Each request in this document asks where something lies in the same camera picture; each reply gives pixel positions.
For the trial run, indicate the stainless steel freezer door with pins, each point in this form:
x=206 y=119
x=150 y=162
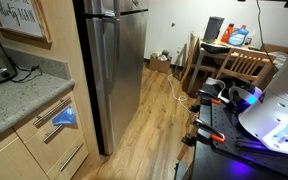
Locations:
x=130 y=5

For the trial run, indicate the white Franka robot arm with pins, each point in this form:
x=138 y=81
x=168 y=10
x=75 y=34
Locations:
x=284 y=110

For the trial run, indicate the large stainless steel fridge door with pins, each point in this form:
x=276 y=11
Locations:
x=127 y=73

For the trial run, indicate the black fridge body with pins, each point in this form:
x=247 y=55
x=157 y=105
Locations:
x=87 y=83

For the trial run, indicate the cardboard box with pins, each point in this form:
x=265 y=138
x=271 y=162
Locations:
x=159 y=63

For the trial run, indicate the leaning wooden board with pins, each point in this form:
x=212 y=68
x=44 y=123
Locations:
x=188 y=56

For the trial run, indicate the wooden side table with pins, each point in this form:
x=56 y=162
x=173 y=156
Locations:
x=204 y=63

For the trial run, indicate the black pouch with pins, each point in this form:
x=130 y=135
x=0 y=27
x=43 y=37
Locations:
x=215 y=48

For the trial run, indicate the blue cloth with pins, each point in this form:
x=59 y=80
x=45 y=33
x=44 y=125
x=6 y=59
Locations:
x=65 y=116

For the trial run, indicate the grey speaker box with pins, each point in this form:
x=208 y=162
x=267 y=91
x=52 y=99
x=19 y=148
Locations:
x=213 y=29

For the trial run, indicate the orange detergent bottle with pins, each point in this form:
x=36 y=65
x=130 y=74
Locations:
x=226 y=33

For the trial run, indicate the black robot table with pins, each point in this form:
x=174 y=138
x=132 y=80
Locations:
x=217 y=160

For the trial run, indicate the wooden chair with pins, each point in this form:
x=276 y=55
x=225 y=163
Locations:
x=247 y=65

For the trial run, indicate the blue detergent bottle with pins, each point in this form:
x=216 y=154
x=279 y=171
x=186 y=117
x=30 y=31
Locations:
x=239 y=36

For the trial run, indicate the grey stone countertop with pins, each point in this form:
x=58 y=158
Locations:
x=14 y=100

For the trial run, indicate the wooden lower kitchen cabinets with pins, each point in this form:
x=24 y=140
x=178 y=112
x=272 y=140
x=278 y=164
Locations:
x=17 y=153

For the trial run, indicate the wooden framed sign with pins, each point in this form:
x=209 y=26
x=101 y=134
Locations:
x=17 y=15

